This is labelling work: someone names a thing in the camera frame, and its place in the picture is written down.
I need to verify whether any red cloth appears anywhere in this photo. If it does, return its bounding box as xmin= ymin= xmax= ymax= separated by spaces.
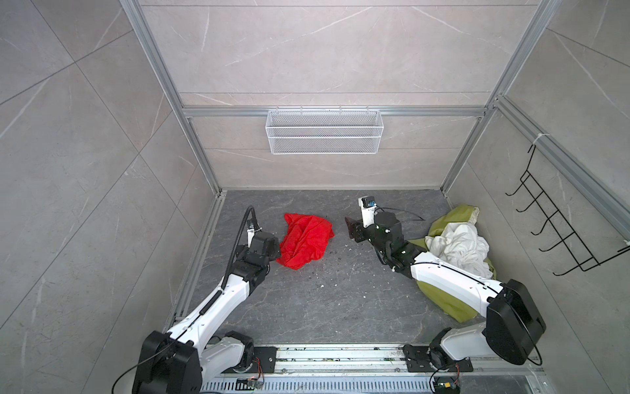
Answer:
xmin=277 ymin=213 xmax=335 ymax=270

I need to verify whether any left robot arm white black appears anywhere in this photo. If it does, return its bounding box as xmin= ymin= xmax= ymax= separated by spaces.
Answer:
xmin=131 ymin=230 xmax=280 ymax=393

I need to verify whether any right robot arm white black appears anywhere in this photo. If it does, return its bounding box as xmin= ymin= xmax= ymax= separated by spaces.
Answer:
xmin=345 ymin=207 xmax=546 ymax=370

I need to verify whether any white cloth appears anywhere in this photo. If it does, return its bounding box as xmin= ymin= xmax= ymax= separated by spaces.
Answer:
xmin=425 ymin=223 xmax=493 ymax=278

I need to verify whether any olive green cloth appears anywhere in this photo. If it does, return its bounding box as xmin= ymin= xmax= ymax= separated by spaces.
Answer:
xmin=410 ymin=205 xmax=496 ymax=323

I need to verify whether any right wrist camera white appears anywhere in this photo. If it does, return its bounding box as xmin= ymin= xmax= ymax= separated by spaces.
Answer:
xmin=359 ymin=195 xmax=378 ymax=228

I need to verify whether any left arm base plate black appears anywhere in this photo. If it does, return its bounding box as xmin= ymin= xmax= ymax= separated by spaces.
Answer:
xmin=223 ymin=346 xmax=278 ymax=374

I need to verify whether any white wire mesh basket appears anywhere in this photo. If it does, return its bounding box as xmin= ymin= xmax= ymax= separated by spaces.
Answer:
xmin=265 ymin=109 xmax=384 ymax=155

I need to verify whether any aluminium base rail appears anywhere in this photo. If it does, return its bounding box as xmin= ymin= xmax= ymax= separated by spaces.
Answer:
xmin=200 ymin=344 xmax=554 ymax=393

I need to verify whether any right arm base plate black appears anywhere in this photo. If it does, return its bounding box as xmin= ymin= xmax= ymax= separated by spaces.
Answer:
xmin=402 ymin=344 xmax=473 ymax=373

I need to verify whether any black wire hook rack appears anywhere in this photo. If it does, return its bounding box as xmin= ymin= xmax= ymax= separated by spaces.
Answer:
xmin=505 ymin=144 xmax=629 ymax=277

